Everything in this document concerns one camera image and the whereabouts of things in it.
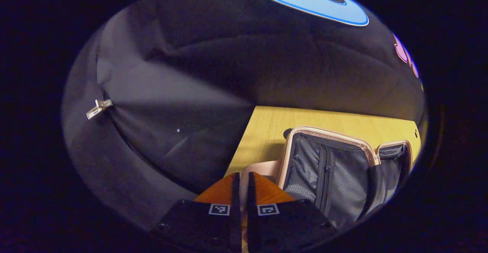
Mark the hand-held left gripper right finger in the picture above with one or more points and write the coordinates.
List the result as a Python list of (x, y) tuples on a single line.
[(251, 215)]

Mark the white cloth clip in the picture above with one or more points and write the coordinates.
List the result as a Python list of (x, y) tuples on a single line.
[(98, 108)]

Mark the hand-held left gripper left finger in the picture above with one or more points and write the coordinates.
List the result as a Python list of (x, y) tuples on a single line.
[(235, 215)]

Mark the black backdrop cloth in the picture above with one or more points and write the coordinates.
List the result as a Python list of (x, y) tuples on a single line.
[(190, 73)]

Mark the beige pink suitcase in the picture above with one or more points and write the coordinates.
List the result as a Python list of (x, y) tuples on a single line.
[(343, 176)]

